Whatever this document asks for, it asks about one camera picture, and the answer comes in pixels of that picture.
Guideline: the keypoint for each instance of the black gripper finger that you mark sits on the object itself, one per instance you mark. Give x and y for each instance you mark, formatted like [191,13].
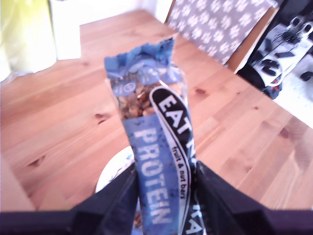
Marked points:
[220,203]
[117,195]

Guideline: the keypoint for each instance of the blue protein snackbar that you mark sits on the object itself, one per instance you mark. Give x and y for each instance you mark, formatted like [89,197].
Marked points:
[151,147]

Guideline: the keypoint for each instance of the white ceramic plate blue flowers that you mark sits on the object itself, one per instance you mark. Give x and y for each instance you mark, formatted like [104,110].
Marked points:
[115,166]

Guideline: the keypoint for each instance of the black and white bag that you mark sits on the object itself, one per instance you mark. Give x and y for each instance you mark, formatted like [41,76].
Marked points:
[269,66]

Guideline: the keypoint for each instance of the grey patterned wooden chair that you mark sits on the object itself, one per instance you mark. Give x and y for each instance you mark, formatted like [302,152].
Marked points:
[215,24]

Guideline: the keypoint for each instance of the yellow paper towel pack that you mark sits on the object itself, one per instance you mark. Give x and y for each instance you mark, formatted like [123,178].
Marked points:
[24,31]

